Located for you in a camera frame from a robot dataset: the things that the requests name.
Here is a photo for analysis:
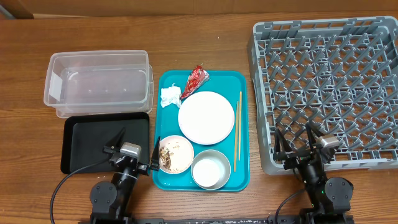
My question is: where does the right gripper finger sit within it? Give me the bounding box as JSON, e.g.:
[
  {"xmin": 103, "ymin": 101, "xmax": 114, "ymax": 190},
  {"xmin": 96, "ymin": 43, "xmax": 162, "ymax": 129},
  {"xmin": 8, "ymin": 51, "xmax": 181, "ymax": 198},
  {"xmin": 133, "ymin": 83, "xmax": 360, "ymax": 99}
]
[
  {"xmin": 305, "ymin": 123, "xmax": 325, "ymax": 151},
  {"xmin": 273, "ymin": 129, "xmax": 292, "ymax": 161}
]

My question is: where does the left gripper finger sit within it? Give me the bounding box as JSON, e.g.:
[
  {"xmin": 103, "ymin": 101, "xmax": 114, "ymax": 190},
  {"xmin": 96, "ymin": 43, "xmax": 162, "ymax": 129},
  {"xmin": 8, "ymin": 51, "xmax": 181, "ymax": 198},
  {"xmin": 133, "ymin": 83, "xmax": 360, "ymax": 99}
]
[
  {"xmin": 103, "ymin": 128, "xmax": 126, "ymax": 153},
  {"xmin": 150, "ymin": 137, "xmax": 160, "ymax": 171}
]

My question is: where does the grey bowl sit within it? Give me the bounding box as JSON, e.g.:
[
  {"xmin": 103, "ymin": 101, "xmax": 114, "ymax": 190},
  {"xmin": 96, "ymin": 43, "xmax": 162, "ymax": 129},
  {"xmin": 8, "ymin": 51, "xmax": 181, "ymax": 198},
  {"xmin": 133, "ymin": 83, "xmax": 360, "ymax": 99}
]
[{"xmin": 191, "ymin": 149, "xmax": 231, "ymax": 190}]

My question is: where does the wooden chopstick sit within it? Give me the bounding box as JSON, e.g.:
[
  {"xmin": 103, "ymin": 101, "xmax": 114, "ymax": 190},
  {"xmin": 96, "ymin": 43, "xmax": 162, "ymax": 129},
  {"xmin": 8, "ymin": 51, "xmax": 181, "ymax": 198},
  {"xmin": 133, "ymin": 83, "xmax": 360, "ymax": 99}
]
[
  {"xmin": 238, "ymin": 91, "xmax": 243, "ymax": 161},
  {"xmin": 233, "ymin": 100, "xmax": 239, "ymax": 172}
]

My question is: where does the white round plate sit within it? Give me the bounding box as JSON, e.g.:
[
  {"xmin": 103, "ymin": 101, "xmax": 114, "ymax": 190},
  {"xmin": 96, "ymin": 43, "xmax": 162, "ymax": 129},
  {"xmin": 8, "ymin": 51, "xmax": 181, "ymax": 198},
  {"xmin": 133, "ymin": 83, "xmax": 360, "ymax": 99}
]
[{"xmin": 178, "ymin": 91, "xmax": 235, "ymax": 145}]

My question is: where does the white cup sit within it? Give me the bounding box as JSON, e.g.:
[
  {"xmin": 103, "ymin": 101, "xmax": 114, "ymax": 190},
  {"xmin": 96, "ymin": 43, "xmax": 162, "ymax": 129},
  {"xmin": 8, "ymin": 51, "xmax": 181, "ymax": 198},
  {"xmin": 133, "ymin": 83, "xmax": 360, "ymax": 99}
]
[{"xmin": 192, "ymin": 159, "xmax": 220, "ymax": 188}]

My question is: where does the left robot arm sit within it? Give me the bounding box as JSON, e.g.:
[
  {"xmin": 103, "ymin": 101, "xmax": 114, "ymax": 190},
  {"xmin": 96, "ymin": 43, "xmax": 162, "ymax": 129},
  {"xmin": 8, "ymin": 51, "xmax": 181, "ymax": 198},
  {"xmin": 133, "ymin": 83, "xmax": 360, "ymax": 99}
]
[{"xmin": 90, "ymin": 128, "xmax": 160, "ymax": 223}]

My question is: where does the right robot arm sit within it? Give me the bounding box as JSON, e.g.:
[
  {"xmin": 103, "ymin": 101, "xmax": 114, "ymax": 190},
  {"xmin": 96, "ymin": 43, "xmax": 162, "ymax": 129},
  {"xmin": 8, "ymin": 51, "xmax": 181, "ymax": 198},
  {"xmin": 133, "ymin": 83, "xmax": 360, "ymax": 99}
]
[{"xmin": 274, "ymin": 122, "xmax": 354, "ymax": 224}]

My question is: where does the grey dishwasher rack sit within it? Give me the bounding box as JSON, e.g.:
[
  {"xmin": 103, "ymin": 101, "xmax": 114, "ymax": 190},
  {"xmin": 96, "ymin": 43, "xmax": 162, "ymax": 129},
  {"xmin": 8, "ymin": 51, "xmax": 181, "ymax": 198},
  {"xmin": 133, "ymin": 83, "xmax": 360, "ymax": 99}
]
[{"xmin": 248, "ymin": 16, "xmax": 397, "ymax": 175}]

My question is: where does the pink bowl with food scraps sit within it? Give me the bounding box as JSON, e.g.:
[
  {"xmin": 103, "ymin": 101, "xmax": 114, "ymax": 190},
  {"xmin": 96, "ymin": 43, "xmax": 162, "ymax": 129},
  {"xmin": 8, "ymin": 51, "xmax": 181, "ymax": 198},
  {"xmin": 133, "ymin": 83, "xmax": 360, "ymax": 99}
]
[{"xmin": 159, "ymin": 135, "xmax": 194, "ymax": 174}]

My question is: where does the black plastic tray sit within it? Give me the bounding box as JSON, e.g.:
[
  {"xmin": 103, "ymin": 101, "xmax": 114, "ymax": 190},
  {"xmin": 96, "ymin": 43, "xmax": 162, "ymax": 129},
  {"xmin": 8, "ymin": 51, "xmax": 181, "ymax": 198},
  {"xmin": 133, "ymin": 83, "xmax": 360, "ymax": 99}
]
[{"xmin": 60, "ymin": 112, "xmax": 150, "ymax": 174}]

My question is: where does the clear plastic bin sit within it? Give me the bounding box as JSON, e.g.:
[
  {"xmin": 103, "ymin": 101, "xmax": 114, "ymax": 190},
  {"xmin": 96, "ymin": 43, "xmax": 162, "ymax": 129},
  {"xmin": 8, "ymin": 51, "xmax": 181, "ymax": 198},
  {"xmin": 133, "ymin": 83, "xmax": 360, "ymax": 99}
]
[{"xmin": 44, "ymin": 50, "xmax": 154, "ymax": 118}]

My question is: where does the teal serving tray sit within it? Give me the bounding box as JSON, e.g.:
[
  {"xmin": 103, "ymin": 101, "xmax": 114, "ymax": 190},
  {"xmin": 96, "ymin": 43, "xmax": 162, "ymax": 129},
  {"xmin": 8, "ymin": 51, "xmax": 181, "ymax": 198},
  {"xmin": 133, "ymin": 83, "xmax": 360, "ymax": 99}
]
[{"xmin": 152, "ymin": 65, "xmax": 250, "ymax": 192}]

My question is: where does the crumpled white napkin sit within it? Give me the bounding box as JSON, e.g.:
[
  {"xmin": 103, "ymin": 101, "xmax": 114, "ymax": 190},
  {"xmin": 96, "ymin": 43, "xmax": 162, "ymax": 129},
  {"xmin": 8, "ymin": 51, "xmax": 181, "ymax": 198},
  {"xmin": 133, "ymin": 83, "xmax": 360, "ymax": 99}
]
[{"xmin": 160, "ymin": 83, "xmax": 182, "ymax": 108}]

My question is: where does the red snack wrapper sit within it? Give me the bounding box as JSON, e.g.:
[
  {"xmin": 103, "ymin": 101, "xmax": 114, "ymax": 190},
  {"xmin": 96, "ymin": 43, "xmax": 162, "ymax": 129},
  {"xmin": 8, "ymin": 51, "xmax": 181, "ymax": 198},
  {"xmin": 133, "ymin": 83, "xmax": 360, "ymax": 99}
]
[{"xmin": 180, "ymin": 65, "xmax": 210, "ymax": 100}]

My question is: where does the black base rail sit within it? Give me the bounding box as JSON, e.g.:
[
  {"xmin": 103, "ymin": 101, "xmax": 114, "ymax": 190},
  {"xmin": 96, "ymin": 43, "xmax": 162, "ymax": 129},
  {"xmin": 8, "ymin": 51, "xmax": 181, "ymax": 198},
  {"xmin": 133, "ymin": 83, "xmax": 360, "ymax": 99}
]
[{"xmin": 77, "ymin": 214, "xmax": 355, "ymax": 224}]

